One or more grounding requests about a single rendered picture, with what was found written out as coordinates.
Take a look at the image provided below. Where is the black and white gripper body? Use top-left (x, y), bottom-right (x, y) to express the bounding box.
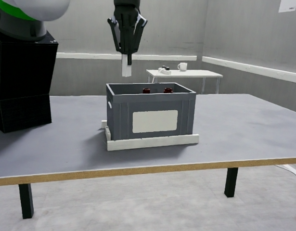
top-left (114, 0), bottom-right (141, 27)

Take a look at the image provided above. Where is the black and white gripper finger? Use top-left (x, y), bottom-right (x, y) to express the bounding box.
top-left (107, 13), bottom-right (126, 77)
top-left (124, 13), bottom-right (147, 77)

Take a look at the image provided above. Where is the grey plastic crate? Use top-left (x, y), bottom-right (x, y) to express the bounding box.
top-left (106, 83), bottom-right (196, 141)

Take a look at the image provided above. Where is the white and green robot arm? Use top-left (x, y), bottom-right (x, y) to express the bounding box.
top-left (0, 0), bottom-right (70, 41)

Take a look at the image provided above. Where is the brown bottle with green label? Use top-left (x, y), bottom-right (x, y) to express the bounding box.
top-left (164, 88), bottom-right (173, 93)

